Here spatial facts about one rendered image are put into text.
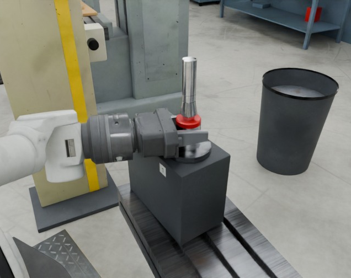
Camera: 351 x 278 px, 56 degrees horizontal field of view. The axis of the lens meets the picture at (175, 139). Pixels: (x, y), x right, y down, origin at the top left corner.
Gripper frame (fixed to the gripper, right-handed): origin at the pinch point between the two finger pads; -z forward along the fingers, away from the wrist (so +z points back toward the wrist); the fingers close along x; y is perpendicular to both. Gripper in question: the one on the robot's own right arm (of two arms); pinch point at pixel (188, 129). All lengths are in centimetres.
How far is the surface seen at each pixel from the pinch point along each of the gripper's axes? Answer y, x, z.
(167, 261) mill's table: 23.5, -10.8, 6.3
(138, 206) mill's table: 23.5, 5.6, 10.0
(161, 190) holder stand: 12.8, -1.8, 5.6
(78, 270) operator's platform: 76, 31, 32
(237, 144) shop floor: 116, 151, -82
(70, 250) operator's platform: 76, 40, 36
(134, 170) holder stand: 15.3, 8.9, 10.0
